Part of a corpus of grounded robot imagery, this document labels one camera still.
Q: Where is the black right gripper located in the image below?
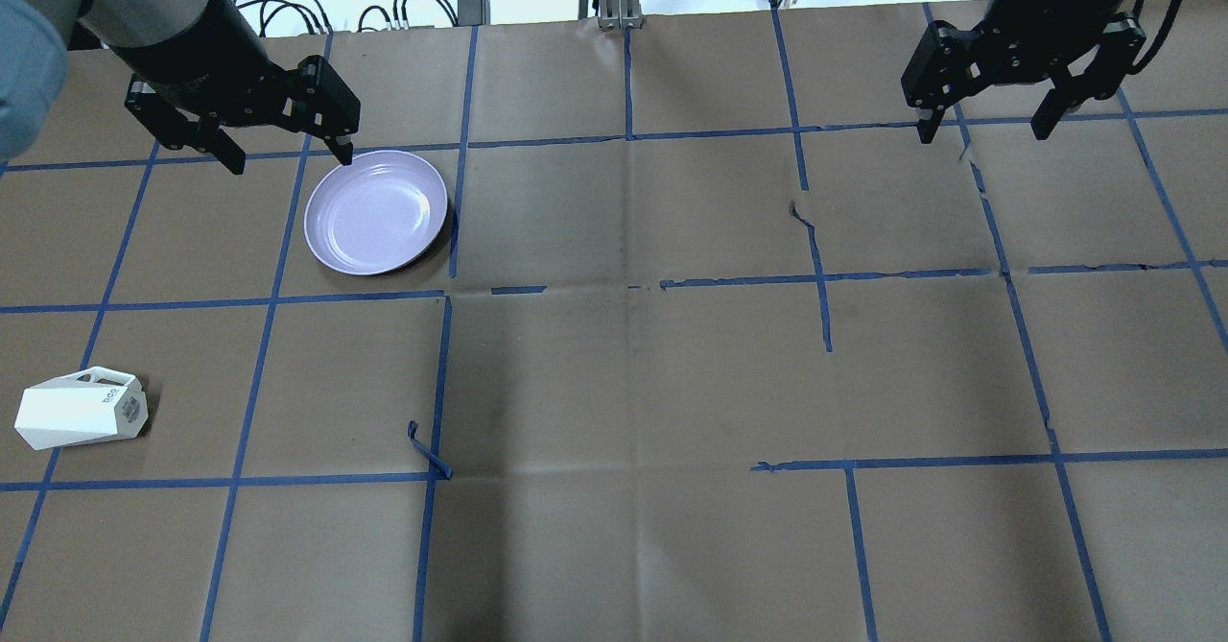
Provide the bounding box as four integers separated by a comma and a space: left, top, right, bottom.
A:
900, 15, 1147, 145

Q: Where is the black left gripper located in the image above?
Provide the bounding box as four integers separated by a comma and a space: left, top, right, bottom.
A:
126, 55, 361, 176

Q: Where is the white faceted mug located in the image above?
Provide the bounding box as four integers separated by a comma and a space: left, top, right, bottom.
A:
14, 367, 149, 451

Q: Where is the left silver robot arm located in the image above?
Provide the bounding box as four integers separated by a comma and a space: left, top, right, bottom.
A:
1, 0, 361, 176

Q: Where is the lilac plate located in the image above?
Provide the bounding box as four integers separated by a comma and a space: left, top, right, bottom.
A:
302, 151, 451, 277

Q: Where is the black power adapter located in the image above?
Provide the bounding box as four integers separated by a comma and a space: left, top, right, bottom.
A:
456, 0, 490, 27

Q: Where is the brown paper table cover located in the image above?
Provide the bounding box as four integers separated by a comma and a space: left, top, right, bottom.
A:
2, 0, 1226, 641

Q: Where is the black cable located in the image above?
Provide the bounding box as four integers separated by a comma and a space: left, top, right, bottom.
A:
230, 0, 333, 36

